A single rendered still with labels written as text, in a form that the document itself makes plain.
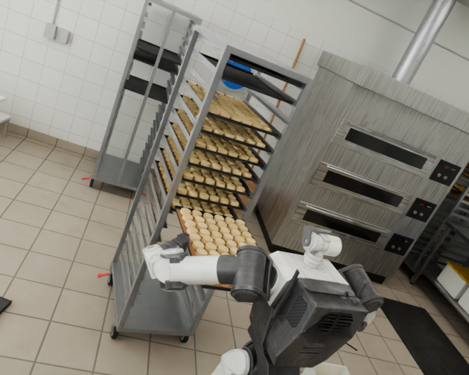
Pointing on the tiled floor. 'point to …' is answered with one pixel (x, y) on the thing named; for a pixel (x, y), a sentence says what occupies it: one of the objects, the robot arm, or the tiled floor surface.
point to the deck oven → (365, 167)
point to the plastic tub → (326, 370)
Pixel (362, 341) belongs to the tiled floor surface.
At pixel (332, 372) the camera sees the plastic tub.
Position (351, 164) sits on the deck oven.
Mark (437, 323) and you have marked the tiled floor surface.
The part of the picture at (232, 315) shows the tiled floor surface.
